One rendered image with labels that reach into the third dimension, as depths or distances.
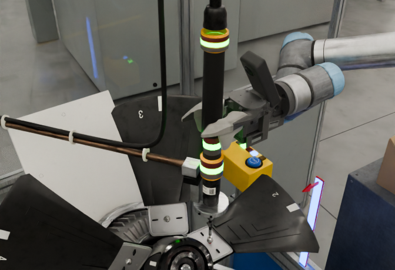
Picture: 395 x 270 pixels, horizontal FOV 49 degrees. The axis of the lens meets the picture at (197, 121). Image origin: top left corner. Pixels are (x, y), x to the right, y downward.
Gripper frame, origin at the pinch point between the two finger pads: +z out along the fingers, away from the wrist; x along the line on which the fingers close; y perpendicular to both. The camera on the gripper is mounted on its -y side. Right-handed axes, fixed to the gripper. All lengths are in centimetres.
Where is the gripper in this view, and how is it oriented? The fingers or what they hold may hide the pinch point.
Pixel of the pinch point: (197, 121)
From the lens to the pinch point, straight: 73.4
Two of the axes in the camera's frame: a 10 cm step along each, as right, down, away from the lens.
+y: 0.0, 8.4, 5.5
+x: -5.8, -4.5, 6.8
